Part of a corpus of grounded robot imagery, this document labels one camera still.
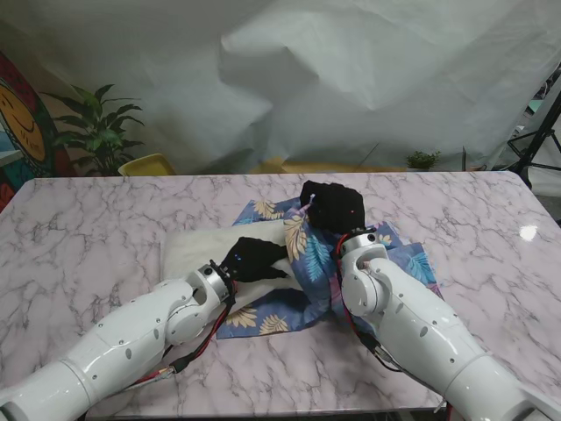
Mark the colourful smiley mural board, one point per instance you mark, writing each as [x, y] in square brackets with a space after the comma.
[22, 127]

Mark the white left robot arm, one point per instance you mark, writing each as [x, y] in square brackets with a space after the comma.
[131, 342]

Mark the teal panel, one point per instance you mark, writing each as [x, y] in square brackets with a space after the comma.
[534, 108]

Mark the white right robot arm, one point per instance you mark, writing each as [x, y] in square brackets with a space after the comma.
[416, 333]

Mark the large green potted plant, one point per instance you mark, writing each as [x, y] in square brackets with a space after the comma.
[98, 131]

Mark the yellow bench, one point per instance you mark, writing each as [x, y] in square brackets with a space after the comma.
[324, 166]

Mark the black tripod stand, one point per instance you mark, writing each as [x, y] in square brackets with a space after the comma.
[545, 127]

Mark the white pillow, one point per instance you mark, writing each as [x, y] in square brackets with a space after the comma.
[193, 250]

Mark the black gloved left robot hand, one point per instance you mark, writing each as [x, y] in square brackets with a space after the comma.
[254, 259]

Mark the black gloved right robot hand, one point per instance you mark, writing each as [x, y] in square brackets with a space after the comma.
[337, 208]

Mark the yellow chair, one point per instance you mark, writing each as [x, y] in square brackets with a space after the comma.
[144, 166]

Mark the blue leaf print pillowcase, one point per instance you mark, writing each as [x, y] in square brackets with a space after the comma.
[313, 259]

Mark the small green plant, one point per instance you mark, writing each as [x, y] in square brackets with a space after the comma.
[421, 160]

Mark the white backdrop sheet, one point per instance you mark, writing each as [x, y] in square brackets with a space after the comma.
[307, 66]

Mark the thin brown stick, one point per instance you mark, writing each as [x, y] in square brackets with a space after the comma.
[369, 154]

